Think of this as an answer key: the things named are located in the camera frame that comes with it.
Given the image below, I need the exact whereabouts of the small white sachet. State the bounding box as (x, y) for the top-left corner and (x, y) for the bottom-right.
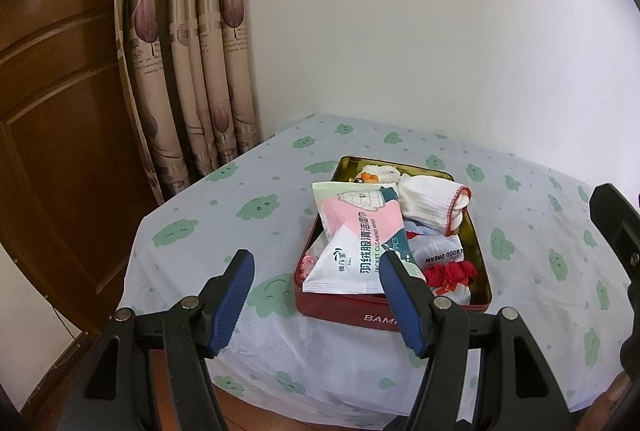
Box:
(302, 226), (388, 295)

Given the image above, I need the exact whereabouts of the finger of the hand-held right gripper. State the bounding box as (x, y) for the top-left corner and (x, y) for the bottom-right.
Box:
(589, 184), (640, 267)

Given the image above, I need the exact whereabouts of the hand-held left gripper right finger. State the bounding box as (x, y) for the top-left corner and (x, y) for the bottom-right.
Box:
(378, 251), (586, 431)

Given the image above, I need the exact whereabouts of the brown wooden door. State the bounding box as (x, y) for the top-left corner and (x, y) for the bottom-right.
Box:
(0, 0), (163, 347)

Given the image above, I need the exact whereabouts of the beige leaf print curtain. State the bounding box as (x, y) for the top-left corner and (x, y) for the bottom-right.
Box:
(114, 0), (263, 204)

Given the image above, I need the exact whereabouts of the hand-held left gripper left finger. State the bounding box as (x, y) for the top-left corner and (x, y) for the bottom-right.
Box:
(57, 248), (256, 431)

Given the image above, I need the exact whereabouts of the red tin box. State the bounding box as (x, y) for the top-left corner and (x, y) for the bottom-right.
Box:
(293, 155), (493, 333)

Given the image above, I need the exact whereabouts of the white fluffy cloth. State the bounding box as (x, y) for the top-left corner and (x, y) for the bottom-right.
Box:
(361, 165), (401, 184)

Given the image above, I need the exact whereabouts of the red scrunchie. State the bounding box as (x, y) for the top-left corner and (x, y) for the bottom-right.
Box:
(422, 259), (478, 287)

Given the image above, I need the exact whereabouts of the pink and teal wipes packet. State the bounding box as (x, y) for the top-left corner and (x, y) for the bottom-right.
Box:
(311, 181), (426, 294)

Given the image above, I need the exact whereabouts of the white knit glove red trim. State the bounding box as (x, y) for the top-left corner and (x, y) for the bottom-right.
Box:
(397, 176), (472, 232)

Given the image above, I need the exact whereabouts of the thin dark cable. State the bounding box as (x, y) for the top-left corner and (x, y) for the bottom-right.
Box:
(45, 296), (86, 362)

